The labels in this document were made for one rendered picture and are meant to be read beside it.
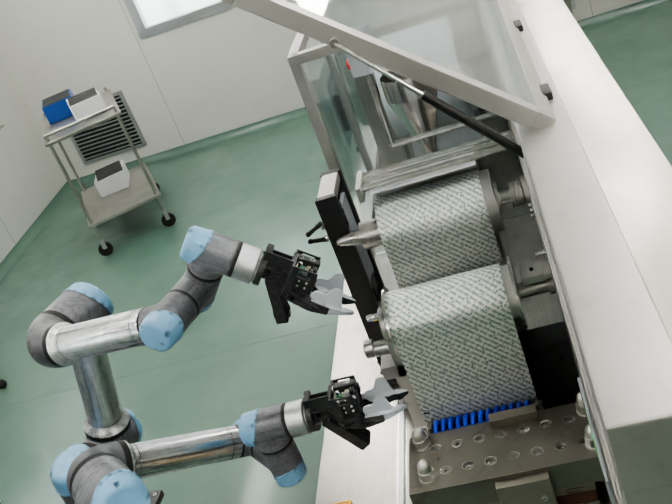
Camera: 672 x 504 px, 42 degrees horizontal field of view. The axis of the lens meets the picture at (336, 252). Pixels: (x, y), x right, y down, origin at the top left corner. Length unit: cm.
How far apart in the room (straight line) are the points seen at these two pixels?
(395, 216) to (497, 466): 56
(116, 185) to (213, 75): 144
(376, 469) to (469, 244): 54
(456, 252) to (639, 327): 104
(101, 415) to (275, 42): 540
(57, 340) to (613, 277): 127
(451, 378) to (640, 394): 99
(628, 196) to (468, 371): 48
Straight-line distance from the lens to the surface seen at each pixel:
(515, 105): 138
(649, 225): 150
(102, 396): 222
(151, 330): 170
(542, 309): 233
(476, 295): 171
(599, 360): 88
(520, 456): 173
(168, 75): 760
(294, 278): 172
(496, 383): 181
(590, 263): 103
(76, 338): 189
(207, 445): 197
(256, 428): 188
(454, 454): 178
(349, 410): 183
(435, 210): 188
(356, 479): 201
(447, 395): 183
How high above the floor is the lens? 220
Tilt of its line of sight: 26 degrees down
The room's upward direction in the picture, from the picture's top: 22 degrees counter-clockwise
